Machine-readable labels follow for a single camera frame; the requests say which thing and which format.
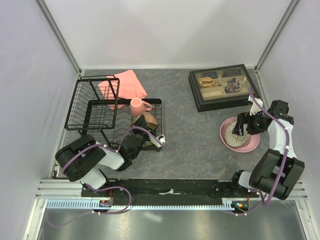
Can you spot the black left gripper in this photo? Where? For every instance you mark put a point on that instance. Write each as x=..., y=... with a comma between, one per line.
x=141, y=122

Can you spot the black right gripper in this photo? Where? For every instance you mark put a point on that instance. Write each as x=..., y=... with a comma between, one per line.
x=245, y=118

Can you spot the speckled ceramic plate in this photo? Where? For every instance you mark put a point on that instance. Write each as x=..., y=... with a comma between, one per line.
x=233, y=140

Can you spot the brown floral bowl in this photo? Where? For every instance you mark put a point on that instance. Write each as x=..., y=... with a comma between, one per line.
x=151, y=120

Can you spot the pink plate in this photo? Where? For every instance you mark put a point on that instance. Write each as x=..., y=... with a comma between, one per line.
x=247, y=147

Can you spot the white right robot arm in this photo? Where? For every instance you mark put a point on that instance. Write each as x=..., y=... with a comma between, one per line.
x=279, y=169

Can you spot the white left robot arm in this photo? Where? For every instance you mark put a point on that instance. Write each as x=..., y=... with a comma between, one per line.
x=81, y=159

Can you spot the pink ceramic mug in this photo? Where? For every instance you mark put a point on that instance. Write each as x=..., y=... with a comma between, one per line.
x=139, y=106

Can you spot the small white patterned bowl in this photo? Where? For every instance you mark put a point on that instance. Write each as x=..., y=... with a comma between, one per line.
x=148, y=144

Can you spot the pink folded cloth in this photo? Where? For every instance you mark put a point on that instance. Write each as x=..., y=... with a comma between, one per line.
x=129, y=87

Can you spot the black compartment display box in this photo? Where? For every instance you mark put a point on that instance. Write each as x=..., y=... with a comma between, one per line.
x=209, y=93

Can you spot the dark floral fabric rosette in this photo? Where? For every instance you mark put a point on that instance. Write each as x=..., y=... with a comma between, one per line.
x=233, y=86

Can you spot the blue patterned fabric roll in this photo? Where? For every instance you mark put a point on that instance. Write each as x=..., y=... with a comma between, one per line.
x=211, y=74

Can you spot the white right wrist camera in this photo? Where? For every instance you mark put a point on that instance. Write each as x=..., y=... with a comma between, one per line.
x=256, y=107

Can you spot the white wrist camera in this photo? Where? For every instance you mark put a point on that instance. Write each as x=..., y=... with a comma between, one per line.
x=158, y=141
x=256, y=107

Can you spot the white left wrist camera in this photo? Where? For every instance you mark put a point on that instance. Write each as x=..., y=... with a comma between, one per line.
x=158, y=141

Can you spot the black wire dish rack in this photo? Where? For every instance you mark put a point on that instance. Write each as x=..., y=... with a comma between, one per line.
x=106, y=120

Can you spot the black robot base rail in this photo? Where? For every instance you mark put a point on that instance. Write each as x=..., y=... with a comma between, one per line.
x=178, y=192

